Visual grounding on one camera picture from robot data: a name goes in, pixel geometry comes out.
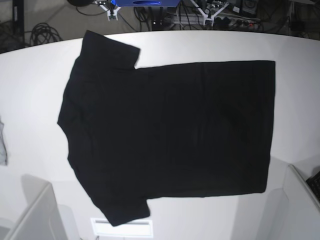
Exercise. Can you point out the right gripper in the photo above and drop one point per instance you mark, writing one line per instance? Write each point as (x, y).
(110, 8)

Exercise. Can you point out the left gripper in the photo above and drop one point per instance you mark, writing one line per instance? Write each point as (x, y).
(207, 10)

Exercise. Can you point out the black T-shirt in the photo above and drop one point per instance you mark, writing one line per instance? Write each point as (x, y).
(201, 129)

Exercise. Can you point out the blue box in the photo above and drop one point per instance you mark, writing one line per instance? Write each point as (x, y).
(147, 3)

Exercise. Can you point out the white power strip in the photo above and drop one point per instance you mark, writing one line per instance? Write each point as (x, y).
(224, 20)

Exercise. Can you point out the grey cloth at table edge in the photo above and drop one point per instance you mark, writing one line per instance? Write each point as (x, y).
(3, 150)

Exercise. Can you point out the black keyboard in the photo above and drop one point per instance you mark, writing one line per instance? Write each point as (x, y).
(314, 184)

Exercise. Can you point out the white partition panel left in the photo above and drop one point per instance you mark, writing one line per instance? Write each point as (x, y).
(42, 218)

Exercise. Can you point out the white partition panel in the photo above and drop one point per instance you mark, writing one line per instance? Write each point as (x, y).
(42, 218)
(291, 212)

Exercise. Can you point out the white partition panel right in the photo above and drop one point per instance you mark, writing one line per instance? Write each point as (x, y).
(291, 212)

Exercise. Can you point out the white table cable slot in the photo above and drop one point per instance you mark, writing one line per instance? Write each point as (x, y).
(134, 229)

